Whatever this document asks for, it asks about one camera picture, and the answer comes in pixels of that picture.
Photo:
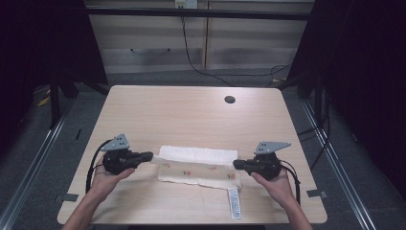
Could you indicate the person's left hand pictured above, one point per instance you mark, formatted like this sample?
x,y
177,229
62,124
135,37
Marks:
x,y
107,182

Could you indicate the metal floor rail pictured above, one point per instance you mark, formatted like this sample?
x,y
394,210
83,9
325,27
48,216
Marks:
x,y
28,179
338,166

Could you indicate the person's right hand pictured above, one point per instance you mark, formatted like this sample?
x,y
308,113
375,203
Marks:
x,y
277,187

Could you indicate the white wall socket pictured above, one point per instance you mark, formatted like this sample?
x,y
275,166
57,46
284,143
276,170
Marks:
x,y
185,3

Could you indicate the black metal stand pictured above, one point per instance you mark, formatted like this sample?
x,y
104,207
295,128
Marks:
x,y
318,96
55,102

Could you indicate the grey tape piece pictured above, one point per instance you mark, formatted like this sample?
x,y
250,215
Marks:
x,y
316,193
67,197

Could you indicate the black curtain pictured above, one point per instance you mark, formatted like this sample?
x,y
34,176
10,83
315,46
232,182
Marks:
x,y
35,48
364,80

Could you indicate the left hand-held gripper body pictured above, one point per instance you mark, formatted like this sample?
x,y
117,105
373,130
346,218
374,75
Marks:
x,y
116,158

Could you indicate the white flower-print towel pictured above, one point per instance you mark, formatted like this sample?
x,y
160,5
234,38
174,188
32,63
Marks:
x,y
198,166

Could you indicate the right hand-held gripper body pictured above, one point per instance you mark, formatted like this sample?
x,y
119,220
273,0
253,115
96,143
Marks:
x,y
268,159

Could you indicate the black horizontal bar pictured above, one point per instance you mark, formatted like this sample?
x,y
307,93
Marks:
x,y
198,13

